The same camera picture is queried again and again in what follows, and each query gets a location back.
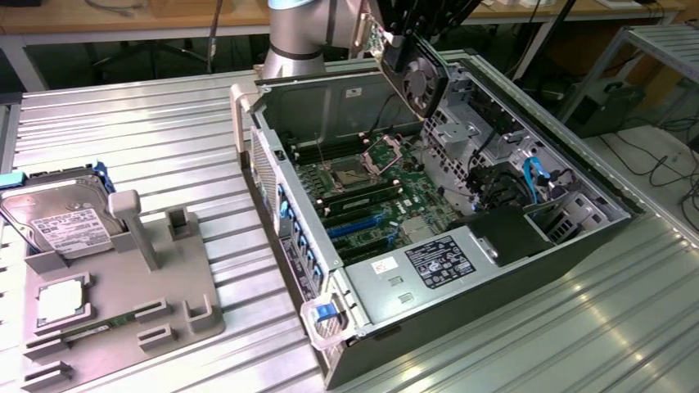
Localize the thin locking lever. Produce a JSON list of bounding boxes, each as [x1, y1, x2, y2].
[[315, 131, 331, 169]]

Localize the silver disk bay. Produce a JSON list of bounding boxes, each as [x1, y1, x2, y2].
[[507, 134, 630, 246]]

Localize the black RAM slot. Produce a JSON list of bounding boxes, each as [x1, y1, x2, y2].
[[291, 138, 366, 153], [293, 145, 371, 164]]

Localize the grey parts rack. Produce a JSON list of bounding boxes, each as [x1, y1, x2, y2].
[[19, 190, 229, 392]]

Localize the graphics card with fan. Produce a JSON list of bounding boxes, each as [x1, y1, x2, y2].
[[353, 11, 454, 120]]

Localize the thin hanging cable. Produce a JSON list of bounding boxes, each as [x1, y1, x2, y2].
[[208, 0, 223, 75]]

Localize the wooden desk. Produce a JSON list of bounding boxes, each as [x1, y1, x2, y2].
[[0, 0, 687, 47]]

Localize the black floor device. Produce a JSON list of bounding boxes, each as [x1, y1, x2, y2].
[[561, 79, 647, 139]]

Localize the brown cardboard box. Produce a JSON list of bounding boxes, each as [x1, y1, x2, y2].
[[150, 0, 234, 17]]

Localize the open black PC case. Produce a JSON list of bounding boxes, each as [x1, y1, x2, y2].
[[229, 47, 650, 391]]

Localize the green RAM stick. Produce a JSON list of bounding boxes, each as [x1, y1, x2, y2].
[[27, 307, 164, 345]]

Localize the silver power supply unit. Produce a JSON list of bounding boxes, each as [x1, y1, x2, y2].
[[341, 227, 502, 328]]

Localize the silver drive cage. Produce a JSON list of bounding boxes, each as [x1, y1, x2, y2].
[[423, 67, 529, 177]]

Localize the blue expansion slot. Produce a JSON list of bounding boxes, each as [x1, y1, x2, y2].
[[326, 215, 385, 239]]

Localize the black plastic shroud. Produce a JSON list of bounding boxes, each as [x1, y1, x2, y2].
[[467, 203, 551, 268]]

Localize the silver CPU chip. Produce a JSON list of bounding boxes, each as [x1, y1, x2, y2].
[[36, 282, 88, 324]]

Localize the metal slat shelf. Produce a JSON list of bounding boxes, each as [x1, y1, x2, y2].
[[593, 23, 699, 138]]

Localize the black wire bundle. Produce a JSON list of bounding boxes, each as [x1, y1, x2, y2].
[[467, 163, 529, 212]]

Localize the metal socket cover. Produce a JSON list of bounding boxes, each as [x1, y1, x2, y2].
[[362, 133, 407, 173]]

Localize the grey aluminium frame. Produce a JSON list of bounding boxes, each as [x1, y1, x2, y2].
[[0, 92, 24, 175]]

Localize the silver chipset heat sink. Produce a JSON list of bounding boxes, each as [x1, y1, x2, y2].
[[401, 216, 439, 239]]

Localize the blue wire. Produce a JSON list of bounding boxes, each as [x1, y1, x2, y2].
[[522, 156, 551, 206]]

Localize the hard disk with blue caddy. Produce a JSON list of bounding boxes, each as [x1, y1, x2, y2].
[[0, 161, 124, 261]]

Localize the thin black wire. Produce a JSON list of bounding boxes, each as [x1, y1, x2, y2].
[[370, 93, 407, 142]]

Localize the black office chair base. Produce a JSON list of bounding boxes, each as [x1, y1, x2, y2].
[[90, 38, 218, 81]]

